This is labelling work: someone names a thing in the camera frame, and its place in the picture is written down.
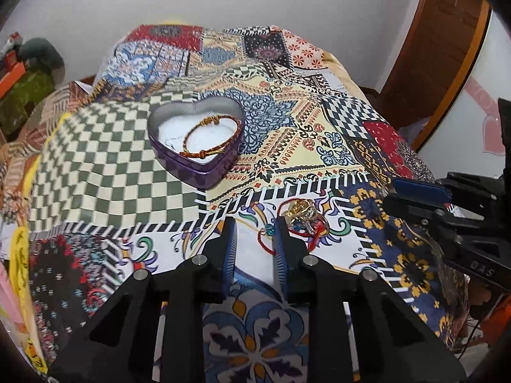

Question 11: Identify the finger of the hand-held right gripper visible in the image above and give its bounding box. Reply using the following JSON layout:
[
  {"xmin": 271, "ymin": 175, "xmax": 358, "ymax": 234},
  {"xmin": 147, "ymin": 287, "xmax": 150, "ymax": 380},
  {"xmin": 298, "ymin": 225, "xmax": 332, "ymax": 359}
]
[
  {"xmin": 392, "ymin": 178, "xmax": 454, "ymax": 205},
  {"xmin": 382, "ymin": 195, "xmax": 464, "ymax": 233}
]

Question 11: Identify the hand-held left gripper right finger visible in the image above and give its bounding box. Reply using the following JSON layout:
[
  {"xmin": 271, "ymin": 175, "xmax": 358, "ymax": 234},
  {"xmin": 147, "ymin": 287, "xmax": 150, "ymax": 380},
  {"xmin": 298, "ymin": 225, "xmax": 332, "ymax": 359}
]
[{"xmin": 271, "ymin": 215, "xmax": 467, "ymax": 383}]

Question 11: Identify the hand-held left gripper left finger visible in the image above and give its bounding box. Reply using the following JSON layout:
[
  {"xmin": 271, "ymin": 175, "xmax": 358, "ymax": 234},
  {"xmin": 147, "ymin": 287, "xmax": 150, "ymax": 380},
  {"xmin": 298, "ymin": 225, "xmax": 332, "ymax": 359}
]
[{"xmin": 48, "ymin": 216, "xmax": 239, "ymax": 383}]

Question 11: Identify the red string bracelet blue bead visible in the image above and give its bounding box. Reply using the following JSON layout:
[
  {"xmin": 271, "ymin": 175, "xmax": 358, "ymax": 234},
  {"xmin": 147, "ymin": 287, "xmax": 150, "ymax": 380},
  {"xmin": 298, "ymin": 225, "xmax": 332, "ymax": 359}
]
[{"xmin": 259, "ymin": 199, "xmax": 334, "ymax": 257}]

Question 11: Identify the gold rose ring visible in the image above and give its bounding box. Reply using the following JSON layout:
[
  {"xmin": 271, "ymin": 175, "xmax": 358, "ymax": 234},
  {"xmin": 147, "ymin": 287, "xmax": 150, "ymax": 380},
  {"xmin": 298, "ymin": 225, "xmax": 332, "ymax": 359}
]
[{"xmin": 284, "ymin": 199, "xmax": 321, "ymax": 229}]

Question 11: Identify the purple heart-shaped tin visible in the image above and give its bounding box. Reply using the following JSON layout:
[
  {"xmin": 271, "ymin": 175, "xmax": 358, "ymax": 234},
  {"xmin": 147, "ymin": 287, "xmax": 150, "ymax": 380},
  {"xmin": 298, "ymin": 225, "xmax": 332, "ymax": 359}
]
[{"xmin": 147, "ymin": 96, "xmax": 246, "ymax": 190}]

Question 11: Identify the red and gold cord bracelet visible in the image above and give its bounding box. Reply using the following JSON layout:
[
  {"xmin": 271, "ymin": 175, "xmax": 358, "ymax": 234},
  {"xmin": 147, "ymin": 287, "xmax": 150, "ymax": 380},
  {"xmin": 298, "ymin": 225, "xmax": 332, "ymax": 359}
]
[{"xmin": 179, "ymin": 115, "xmax": 244, "ymax": 159}]

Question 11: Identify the white padding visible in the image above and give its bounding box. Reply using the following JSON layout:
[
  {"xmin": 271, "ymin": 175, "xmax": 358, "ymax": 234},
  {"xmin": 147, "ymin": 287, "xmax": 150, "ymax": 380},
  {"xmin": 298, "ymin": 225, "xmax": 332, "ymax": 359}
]
[{"xmin": 158, "ymin": 112, "xmax": 239, "ymax": 163}]

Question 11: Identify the colourful patchwork blanket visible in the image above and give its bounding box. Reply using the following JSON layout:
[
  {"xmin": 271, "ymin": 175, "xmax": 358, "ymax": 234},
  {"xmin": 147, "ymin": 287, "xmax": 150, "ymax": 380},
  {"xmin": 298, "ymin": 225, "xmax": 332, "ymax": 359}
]
[{"xmin": 0, "ymin": 24, "xmax": 472, "ymax": 383}]

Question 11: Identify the brown wooden door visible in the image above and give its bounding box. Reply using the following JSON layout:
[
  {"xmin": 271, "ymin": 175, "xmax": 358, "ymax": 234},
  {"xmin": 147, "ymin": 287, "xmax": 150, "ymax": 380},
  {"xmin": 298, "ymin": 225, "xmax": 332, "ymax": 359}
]
[{"xmin": 377, "ymin": 0, "xmax": 492, "ymax": 154}]

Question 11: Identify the yellow cloth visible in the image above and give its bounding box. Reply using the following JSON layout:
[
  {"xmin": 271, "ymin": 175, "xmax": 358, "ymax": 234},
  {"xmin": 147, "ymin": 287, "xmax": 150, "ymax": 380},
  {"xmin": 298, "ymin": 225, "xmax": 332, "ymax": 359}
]
[{"xmin": 8, "ymin": 223, "xmax": 46, "ymax": 372}]

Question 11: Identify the green patterned cloth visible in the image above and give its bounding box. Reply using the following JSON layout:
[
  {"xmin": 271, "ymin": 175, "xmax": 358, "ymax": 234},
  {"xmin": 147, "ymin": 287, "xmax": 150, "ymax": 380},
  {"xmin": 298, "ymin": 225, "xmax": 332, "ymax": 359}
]
[{"xmin": 0, "ymin": 67, "xmax": 56, "ymax": 141}]

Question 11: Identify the dark green round cushion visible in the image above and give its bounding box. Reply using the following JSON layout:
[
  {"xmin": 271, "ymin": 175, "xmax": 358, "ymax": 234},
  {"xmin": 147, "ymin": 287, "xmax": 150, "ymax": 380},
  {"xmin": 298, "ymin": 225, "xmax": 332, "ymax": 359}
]
[{"xmin": 19, "ymin": 37, "xmax": 66, "ymax": 85}]

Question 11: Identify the orange box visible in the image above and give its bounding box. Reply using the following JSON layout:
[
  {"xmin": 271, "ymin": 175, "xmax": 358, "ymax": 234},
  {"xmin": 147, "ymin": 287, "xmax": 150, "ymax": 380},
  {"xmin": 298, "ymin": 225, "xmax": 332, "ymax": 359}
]
[{"xmin": 0, "ymin": 62, "xmax": 28, "ymax": 98}]

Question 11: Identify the silver ring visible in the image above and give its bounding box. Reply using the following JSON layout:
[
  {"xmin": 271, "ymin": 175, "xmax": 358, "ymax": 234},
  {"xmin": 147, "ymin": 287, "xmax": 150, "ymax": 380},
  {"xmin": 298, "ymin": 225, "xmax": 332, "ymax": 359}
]
[{"xmin": 304, "ymin": 212, "xmax": 330, "ymax": 237}]

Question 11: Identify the pink heart wall sticker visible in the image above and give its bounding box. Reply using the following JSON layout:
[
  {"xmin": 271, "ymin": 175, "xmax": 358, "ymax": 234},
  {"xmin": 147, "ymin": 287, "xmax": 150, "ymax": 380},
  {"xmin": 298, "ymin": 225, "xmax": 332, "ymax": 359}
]
[{"xmin": 465, "ymin": 76, "xmax": 504, "ymax": 156}]

